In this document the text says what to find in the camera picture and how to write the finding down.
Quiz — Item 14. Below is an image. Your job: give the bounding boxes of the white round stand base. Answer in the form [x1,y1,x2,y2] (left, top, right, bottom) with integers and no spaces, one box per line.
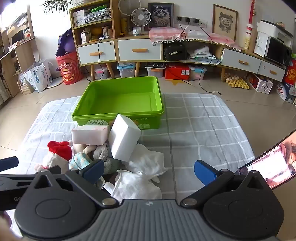
[46,77,63,89]

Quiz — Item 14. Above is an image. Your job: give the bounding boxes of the curved wooden tv stand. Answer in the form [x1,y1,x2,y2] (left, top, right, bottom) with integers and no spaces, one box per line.
[162,38,287,82]

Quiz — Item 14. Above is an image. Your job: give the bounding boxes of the black bag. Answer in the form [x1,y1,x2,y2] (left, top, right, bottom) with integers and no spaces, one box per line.
[164,43,188,62]

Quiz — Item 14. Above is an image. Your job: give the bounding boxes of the white towel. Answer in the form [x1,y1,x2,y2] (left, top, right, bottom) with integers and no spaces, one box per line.
[104,170,162,200]
[122,144,169,180]

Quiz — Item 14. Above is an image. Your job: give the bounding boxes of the large white foam block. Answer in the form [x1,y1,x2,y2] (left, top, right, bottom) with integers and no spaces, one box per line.
[109,113,141,161]

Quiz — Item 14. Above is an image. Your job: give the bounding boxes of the pink tasselled cloth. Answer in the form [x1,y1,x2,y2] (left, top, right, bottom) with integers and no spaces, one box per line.
[149,27,241,51]

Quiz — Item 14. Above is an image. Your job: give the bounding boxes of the pile of papers and cloths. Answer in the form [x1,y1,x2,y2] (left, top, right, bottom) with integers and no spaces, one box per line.
[187,45,221,66]

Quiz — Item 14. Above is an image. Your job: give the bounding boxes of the white appliance box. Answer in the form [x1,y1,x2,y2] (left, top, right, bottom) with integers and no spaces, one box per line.
[73,10,90,27]

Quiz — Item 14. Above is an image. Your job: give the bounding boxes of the red cardboard box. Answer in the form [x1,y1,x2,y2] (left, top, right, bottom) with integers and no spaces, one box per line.
[165,62,190,80]

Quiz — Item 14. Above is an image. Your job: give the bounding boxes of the black microwave oven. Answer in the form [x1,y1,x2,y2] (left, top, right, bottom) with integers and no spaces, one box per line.
[254,31,293,67]

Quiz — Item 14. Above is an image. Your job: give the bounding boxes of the yellow box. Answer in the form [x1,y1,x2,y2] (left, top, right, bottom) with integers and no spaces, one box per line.
[120,17,129,37]

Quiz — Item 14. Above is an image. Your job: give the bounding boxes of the green potted plant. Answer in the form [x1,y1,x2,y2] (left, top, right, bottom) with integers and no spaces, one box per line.
[40,0,75,15]

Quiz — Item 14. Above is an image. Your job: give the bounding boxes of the grey checked blanket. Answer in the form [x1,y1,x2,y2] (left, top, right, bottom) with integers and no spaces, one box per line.
[13,93,256,234]

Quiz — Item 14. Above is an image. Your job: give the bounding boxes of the small white desk fan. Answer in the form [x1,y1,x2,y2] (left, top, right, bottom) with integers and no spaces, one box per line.
[131,8,152,31]

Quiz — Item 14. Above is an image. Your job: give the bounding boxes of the green plastic bin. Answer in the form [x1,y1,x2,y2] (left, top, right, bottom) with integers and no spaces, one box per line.
[72,76,165,130]

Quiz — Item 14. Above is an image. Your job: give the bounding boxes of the white paper shopping bag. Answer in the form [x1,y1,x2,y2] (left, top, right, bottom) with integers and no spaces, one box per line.
[23,59,52,93]

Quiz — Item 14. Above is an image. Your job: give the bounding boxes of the yellow egg tray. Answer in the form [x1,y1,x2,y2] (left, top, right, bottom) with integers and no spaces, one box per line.
[225,72,250,90]

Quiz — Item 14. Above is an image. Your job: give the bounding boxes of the framed cat picture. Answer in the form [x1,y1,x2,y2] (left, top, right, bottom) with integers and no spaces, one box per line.
[148,3,174,29]

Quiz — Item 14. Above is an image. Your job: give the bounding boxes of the small white foam block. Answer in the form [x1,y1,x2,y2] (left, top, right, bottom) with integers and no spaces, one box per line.
[71,125,110,146]

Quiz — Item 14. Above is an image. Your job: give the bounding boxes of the white printer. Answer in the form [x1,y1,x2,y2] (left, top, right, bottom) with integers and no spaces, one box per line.
[257,20,293,48]

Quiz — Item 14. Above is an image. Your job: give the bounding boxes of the white and red carton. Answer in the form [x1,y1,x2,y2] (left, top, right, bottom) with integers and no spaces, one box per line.
[275,82,296,104]

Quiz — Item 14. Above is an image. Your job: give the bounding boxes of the red and white printed box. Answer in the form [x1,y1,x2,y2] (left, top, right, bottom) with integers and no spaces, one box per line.
[246,73,275,94]

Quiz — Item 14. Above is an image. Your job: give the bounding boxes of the red gift package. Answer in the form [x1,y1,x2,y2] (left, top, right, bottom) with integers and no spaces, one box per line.
[283,53,296,88]

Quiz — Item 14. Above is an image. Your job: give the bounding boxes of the black power cable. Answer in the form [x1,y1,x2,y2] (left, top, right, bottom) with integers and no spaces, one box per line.
[86,38,105,83]
[164,22,193,87]
[195,22,224,95]

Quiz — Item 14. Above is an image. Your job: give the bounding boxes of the beige knitted bunny doll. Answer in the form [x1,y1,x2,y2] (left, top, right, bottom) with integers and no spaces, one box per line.
[69,143,121,175]

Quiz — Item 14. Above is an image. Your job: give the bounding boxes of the red hanging ornament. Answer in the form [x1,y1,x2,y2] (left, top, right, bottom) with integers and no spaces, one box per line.
[244,0,257,50]

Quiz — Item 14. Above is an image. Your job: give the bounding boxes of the white drawer wooden handle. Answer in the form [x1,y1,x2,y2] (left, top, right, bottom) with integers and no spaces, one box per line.
[77,41,117,64]
[221,48,262,74]
[117,38,162,62]
[257,61,286,82]

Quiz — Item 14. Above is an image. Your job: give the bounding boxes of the purple bag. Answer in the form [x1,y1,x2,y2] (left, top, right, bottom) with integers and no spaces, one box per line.
[55,28,78,57]

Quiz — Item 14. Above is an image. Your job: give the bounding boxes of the red printed bucket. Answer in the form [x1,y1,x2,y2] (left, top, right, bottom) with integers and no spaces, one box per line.
[55,51,84,84]

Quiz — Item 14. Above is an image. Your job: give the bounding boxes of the framed cartoon drawing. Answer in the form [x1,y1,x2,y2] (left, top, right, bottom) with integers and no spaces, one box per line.
[212,4,238,42]

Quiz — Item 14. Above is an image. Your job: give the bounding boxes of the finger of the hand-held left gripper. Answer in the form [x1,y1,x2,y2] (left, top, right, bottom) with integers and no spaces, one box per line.
[0,166,62,189]
[0,157,19,168]

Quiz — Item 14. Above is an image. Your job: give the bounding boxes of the clear storage box pastel contents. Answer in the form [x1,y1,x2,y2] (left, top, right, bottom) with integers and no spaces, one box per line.
[190,65,207,80]

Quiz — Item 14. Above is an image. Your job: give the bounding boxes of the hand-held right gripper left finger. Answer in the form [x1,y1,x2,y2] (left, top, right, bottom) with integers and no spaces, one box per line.
[28,159,119,208]

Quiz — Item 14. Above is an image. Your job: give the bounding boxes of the clear storage box dark lid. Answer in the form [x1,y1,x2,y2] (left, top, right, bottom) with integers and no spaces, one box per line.
[145,62,166,78]

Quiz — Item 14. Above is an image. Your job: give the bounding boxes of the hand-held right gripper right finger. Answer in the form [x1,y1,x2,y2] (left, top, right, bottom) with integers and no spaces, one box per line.
[180,159,271,209]

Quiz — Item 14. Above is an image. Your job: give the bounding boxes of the reflective smartphone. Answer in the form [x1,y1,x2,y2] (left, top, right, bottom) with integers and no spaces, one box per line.
[238,129,296,189]

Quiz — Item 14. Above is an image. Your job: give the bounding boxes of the white plush toy red hat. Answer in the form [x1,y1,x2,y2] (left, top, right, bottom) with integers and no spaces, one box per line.
[35,141,73,172]

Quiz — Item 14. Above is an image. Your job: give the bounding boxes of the small white carton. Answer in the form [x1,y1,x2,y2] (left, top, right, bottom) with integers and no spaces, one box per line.
[81,28,92,44]

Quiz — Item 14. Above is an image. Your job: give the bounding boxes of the wooden desk with shelves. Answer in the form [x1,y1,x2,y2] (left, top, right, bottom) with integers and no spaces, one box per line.
[0,5,38,99]

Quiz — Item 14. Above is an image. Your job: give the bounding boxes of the wall power sockets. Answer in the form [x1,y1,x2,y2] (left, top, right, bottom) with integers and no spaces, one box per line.
[177,16,207,27]

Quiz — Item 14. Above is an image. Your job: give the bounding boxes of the clear storage box pink contents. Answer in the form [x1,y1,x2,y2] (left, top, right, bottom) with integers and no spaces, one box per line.
[94,64,110,79]

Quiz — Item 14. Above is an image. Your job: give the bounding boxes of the clear storage box blue lid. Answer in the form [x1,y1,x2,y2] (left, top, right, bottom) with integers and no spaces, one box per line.
[117,62,136,78]

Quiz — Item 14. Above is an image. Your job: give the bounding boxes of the yellow round object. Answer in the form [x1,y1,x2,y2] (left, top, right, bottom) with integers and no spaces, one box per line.
[91,27,103,42]

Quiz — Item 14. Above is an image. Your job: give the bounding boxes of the stack of papers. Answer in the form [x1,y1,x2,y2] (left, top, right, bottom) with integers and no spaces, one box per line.
[84,8,112,24]

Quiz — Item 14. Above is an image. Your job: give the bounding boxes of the wooden shelf cabinet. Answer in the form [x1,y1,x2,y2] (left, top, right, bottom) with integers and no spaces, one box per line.
[69,0,165,80]

